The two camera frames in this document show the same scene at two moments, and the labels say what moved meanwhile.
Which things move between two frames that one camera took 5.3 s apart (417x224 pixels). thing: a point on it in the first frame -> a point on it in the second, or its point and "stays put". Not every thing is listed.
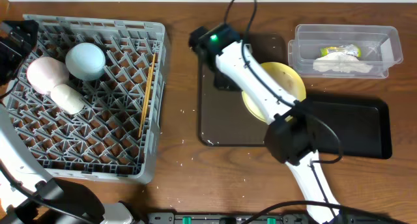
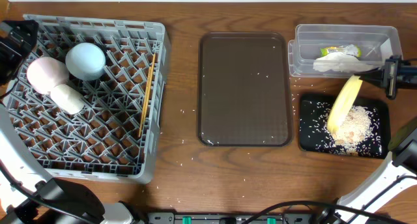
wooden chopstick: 148,89 stays put
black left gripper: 16,44 stays put
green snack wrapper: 349,49 stays put
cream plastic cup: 67,99 stays put
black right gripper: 198,39 -> 391,77
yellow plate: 286,79 -> 342,102
